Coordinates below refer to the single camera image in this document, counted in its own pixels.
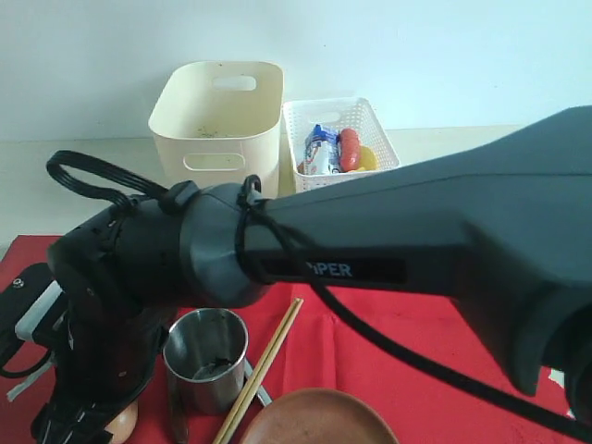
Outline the brown wooden plate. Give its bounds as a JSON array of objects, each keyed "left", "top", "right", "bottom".
[{"left": 240, "top": 388, "right": 399, "bottom": 443}]

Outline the metal table knife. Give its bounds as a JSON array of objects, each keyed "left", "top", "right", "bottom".
[{"left": 243, "top": 358, "right": 274, "bottom": 408}]

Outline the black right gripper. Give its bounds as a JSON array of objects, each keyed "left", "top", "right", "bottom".
[{"left": 31, "top": 302, "right": 169, "bottom": 443}]

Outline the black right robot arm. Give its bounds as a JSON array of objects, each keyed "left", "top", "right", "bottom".
[{"left": 32, "top": 106, "right": 591, "bottom": 443}]

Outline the stainless steel cup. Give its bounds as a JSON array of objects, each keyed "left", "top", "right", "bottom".
[{"left": 163, "top": 308, "right": 249, "bottom": 415}]

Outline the wooden chopstick upper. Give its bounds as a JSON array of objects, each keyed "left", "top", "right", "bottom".
[{"left": 213, "top": 298, "right": 304, "bottom": 444}]

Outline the blue white milk carton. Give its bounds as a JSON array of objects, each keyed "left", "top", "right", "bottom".
[{"left": 302, "top": 124, "right": 342, "bottom": 176}]

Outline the red sausage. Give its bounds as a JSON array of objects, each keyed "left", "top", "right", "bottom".
[{"left": 339, "top": 128, "right": 361, "bottom": 172}]

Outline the red table cloth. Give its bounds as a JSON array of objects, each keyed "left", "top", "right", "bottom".
[{"left": 1, "top": 235, "right": 579, "bottom": 444}]

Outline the brown egg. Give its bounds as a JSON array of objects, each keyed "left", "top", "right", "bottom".
[{"left": 105, "top": 401, "right": 138, "bottom": 444}]

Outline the yellow lemon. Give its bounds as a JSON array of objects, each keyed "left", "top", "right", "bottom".
[{"left": 358, "top": 145, "right": 379, "bottom": 171}]

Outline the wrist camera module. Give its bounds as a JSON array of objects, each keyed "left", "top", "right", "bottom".
[{"left": 1, "top": 263, "right": 68, "bottom": 367}]

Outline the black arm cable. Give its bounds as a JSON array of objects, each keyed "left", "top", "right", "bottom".
[{"left": 45, "top": 150, "right": 592, "bottom": 443}]

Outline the white perforated plastic basket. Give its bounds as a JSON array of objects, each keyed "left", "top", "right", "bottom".
[{"left": 282, "top": 97, "right": 400, "bottom": 192}]

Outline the cream plastic tub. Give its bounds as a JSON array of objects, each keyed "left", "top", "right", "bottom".
[{"left": 148, "top": 61, "right": 284, "bottom": 197}]

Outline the dark wooden spoon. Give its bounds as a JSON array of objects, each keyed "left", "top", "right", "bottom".
[{"left": 167, "top": 375, "right": 189, "bottom": 444}]

